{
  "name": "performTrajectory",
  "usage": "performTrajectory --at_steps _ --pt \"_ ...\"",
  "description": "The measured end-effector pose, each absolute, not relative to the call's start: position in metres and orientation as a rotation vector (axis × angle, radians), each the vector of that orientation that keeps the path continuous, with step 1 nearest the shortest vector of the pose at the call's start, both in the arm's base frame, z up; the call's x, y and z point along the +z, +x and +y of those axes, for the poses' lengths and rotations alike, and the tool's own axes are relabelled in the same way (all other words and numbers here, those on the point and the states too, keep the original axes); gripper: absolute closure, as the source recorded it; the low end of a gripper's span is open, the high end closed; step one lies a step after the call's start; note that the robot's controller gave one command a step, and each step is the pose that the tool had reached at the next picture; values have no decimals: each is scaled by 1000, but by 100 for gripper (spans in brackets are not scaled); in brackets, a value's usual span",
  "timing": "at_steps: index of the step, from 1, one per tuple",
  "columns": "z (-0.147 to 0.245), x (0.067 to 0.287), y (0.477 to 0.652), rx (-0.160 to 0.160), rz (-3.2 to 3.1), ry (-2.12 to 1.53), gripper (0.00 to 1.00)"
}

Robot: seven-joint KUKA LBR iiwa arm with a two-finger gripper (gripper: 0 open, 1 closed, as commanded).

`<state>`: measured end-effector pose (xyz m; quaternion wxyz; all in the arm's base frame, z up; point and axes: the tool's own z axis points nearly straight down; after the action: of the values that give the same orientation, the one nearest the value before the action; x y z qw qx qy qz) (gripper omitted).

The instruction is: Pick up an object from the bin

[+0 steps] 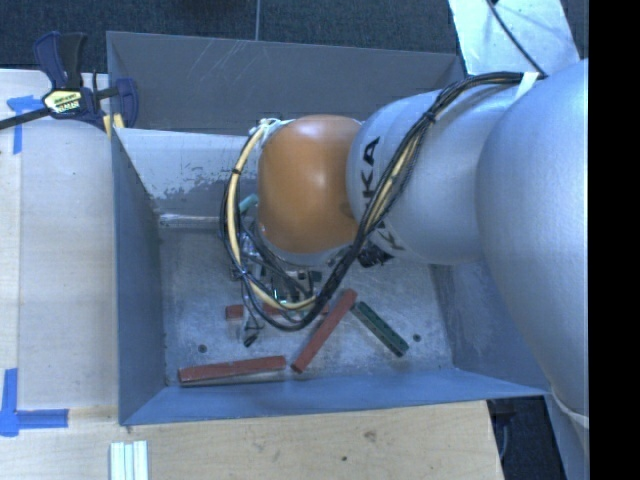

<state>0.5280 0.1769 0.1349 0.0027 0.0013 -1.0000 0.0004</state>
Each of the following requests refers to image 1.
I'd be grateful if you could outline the pale wood board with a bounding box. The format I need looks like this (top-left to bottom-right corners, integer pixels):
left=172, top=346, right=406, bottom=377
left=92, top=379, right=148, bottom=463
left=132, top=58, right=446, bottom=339
left=18, top=71, right=120, bottom=412

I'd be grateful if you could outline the dark green flat block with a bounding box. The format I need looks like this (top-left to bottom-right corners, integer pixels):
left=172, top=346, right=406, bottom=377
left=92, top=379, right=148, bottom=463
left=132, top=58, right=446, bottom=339
left=349, top=300, right=411, bottom=359

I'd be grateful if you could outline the grey metal bin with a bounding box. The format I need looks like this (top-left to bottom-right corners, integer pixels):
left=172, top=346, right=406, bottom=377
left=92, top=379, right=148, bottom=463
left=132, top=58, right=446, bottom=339
left=105, top=30, right=551, bottom=427

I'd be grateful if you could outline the red-brown flat block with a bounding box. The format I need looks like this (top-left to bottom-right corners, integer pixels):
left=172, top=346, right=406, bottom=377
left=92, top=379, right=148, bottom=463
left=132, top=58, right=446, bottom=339
left=177, top=354, right=288, bottom=387
left=290, top=288, right=359, bottom=375

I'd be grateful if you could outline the black cylinder on white bracket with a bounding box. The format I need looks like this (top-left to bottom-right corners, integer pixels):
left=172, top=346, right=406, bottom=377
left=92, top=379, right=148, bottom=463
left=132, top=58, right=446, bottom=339
left=356, top=243, right=395, bottom=270

